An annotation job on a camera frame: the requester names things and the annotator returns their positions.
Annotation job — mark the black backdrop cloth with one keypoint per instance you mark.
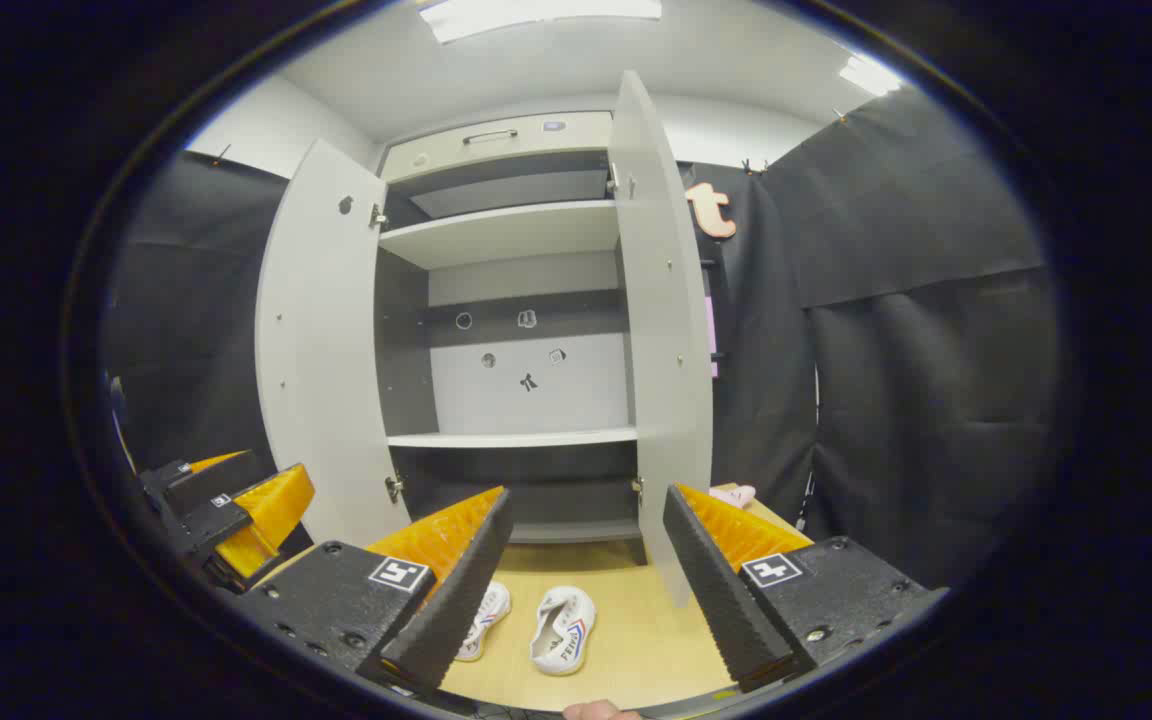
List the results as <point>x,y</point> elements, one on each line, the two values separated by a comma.
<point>916,400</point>

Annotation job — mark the white canvas shoe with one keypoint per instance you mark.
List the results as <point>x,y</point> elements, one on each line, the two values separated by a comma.
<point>561,630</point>
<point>488,610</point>

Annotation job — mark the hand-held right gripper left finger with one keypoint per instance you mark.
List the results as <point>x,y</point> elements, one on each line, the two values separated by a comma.
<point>456,610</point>

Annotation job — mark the small ceiling light panel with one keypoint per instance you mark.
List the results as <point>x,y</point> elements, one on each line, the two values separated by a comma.
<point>869,75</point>

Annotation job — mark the grey cabinet drawer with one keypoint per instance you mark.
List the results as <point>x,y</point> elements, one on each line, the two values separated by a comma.
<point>556,148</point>

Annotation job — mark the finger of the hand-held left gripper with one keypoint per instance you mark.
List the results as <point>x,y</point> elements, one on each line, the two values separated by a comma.
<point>271,510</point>
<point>216,482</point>

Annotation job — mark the grey shoe cabinet door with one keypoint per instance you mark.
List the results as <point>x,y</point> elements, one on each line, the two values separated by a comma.
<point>321,330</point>
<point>661,330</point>

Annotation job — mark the long ceiling light panel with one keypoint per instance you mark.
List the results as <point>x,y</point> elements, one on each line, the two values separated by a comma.
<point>536,15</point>

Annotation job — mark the pink and green plush toy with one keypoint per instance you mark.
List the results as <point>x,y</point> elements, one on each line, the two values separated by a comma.
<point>733,495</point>

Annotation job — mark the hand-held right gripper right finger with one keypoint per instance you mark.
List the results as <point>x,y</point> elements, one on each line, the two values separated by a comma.
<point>726,610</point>

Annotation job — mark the grey shoe cabinet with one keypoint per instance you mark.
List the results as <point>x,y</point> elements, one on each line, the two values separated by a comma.
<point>526,225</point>

